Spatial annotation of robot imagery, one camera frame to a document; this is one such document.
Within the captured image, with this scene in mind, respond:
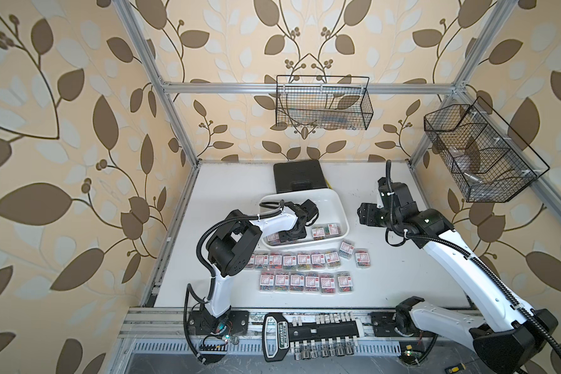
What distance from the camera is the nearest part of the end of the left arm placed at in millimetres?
705

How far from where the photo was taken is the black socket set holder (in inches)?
27.4

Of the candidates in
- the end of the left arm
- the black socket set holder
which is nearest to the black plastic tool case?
the end of the left arm
